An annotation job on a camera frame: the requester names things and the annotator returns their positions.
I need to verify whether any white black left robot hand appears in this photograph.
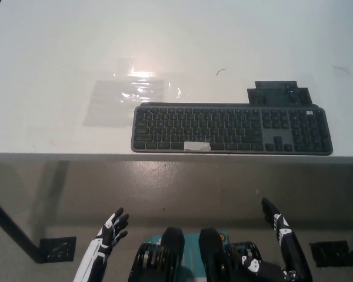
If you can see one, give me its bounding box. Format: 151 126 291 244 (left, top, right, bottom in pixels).
94 206 130 263

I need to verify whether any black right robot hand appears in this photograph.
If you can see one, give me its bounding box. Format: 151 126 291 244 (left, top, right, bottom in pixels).
261 196 298 248

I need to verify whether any black robot body teal top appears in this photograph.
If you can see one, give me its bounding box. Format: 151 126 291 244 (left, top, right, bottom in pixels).
127 226 266 282

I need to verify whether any black floor tape marker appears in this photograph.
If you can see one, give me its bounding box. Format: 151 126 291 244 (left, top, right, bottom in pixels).
39 236 77 263
309 240 351 268

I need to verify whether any black table leg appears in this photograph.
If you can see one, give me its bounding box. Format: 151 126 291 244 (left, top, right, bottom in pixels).
0 191 45 264

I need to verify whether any white tape piece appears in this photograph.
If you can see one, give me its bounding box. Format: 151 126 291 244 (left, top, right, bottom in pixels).
183 141 211 152

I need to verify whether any black flat holder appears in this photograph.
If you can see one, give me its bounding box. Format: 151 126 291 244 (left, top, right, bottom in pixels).
247 87 312 106

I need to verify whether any grey translucent film sheet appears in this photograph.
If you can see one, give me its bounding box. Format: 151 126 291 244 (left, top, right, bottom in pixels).
82 79 166 128

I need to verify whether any clear glossy plastic film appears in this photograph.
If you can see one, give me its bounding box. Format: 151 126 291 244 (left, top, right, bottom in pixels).
114 56 184 104

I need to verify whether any dark grey wireless keyboard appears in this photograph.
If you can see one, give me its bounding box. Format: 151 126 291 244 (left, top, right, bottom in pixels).
131 101 334 156

